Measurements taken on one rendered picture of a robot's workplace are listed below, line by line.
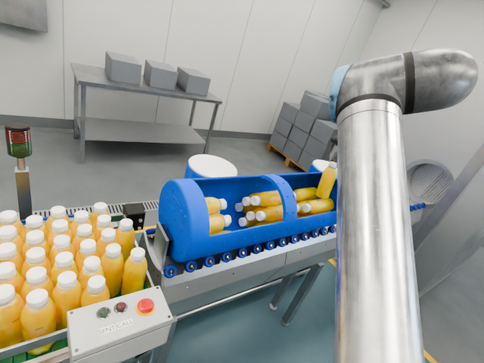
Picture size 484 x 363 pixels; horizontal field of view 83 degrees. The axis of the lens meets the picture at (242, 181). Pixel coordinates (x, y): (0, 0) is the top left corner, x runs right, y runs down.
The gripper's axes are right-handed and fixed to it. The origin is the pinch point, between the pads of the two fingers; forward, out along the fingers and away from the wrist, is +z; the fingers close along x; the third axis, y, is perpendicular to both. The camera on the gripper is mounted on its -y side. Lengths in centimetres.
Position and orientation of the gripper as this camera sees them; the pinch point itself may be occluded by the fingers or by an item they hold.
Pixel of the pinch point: (333, 163)
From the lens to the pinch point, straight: 136.8
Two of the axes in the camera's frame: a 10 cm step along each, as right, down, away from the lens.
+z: -2.9, 8.5, 4.4
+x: -5.3, -5.2, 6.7
